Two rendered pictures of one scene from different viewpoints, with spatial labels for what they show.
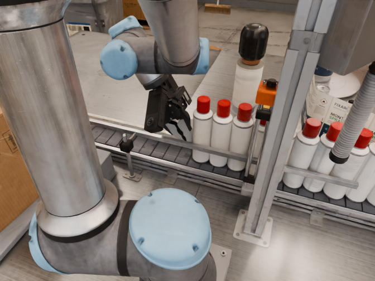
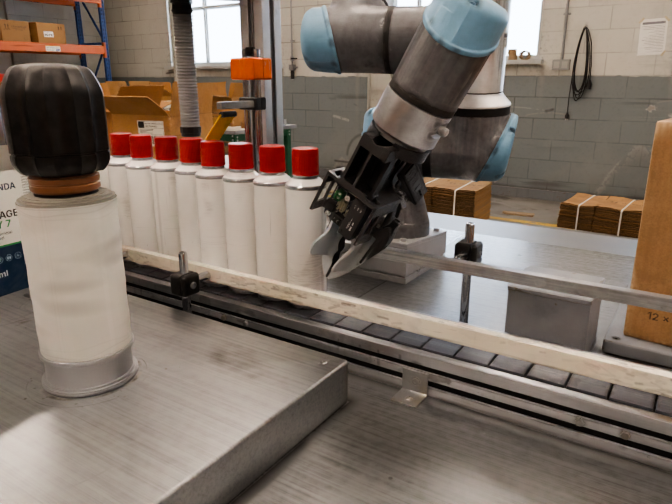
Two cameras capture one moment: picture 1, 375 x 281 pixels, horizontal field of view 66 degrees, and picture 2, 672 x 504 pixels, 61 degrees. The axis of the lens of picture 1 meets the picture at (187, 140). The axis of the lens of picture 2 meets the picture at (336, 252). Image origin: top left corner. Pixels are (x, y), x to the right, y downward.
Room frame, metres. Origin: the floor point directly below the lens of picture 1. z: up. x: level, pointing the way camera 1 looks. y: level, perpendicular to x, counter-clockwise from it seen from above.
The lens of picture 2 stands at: (1.29, 0.16, 1.17)
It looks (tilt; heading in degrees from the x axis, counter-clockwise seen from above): 17 degrees down; 193
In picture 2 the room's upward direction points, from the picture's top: straight up
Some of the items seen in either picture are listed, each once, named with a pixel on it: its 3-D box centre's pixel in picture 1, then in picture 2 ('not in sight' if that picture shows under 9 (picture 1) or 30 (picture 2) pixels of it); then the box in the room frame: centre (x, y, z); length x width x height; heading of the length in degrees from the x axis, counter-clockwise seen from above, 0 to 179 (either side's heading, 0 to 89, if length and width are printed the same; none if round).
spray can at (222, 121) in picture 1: (220, 134); (274, 223); (0.58, -0.09, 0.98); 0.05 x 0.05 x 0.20
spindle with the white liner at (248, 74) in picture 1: (248, 72); (72, 231); (0.84, -0.20, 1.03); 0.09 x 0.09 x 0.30
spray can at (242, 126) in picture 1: (240, 138); (243, 218); (0.57, -0.14, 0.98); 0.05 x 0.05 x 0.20
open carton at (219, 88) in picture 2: not in sight; (227, 103); (-3.53, -1.95, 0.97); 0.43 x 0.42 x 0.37; 156
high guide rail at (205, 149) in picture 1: (148, 135); (421, 259); (0.61, 0.11, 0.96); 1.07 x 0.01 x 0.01; 70
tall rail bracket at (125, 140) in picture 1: (131, 151); (460, 289); (0.59, 0.16, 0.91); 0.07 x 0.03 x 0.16; 160
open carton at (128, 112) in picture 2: not in sight; (166, 126); (-1.09, -1.18, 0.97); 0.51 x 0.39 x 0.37; 165
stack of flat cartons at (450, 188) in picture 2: not in sight; (446, 201); (-3.66, -0.02, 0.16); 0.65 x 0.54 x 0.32; 74
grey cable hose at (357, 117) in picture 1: (357, 115); (186, 70); (0.40, -0.30, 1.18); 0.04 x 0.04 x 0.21
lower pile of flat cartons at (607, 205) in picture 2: not in sight; (606, 213); (-3.71, 1.28, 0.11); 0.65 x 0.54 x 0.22; 67
